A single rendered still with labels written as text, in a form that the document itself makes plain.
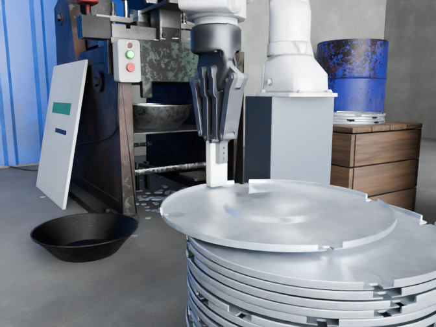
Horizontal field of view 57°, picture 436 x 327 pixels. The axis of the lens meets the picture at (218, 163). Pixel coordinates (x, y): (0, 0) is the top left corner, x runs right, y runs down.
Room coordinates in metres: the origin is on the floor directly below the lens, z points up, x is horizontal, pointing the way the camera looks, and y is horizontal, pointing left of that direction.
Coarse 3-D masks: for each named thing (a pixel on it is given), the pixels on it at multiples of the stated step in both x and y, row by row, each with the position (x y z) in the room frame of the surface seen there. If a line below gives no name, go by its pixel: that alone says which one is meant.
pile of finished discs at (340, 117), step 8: (336, 112) 1.55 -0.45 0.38; (344, 112) 1.55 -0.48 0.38; (352, 112) 1.55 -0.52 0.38; (360, 112) 1.65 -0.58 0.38; (368, 112) 1.62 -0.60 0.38; (376, 112) 1.58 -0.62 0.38; (336, 120) 1.41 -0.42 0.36; (344, 120) 1.40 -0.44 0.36; (352, 120) 1.46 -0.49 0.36; (360, 120) 1.40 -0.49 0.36; (368, 120) 1.40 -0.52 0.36; (376, 120) 1.42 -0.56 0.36; (384, 120) 1.47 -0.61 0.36
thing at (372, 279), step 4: (364, 272) 0.33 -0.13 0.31; (356, 276) 0.32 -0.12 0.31; (360, 276) 0.32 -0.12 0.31; (364, 276) 0.32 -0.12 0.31; (368, 276) 0.32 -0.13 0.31; (372, 276) 0.32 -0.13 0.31; (376, 276) 0.32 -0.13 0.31; (360, 280) 0.31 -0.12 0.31; (364, 280) 0.31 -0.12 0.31; (368, 280) 0.31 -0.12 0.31; (372, 280) 0.31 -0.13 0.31; (376, 280) 0.31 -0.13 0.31; (380, 280) 0.31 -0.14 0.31; (372, 284) 0.31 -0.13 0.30; (376, 284) 0.31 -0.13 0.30
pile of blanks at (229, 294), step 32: (192, 256) 0.42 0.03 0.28; (192, 288) 0.42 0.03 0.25; (224, 288) 0.34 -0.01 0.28; (256, 288) 0.32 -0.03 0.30; (288, 288) 0.31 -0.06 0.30; (416, 288) 0.31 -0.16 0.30; (192, 320) 0.41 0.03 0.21; (224, 320) 0.34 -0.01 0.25; (256, 320) 0.32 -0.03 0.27; (288, 320) 0.31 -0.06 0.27; (320, 320) 0.31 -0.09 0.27; (352, 320) 0.30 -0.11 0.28; (384, 320) 0.30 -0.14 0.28; (416, 320) 0.32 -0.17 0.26
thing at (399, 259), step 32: (224, 256) 0.36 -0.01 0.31; (256, 256) 0.36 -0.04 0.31; (288, 256) 0.36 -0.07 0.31; (320, 256) 0.36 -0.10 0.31; (352, 256) 0.36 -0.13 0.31; (384, 256) 0.36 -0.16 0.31; (416, 256) 0.36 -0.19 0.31; (320, 288) 0.30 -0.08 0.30; (352, 288) 0.30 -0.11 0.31; (384, 288) 0.30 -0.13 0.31
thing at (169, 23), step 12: (168, 0) 1.48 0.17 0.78; (144, 12) 1.65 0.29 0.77; (156, 12) 1.59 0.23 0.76; (168, 12) 1.60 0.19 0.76; (180, 12) 1.64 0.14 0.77; (156, 24) 1.60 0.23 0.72; (168, 24) 1.60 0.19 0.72; (180, 24) 1.64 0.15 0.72; (168, 36) 1.60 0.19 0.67; (180, 36) 1.63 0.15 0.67
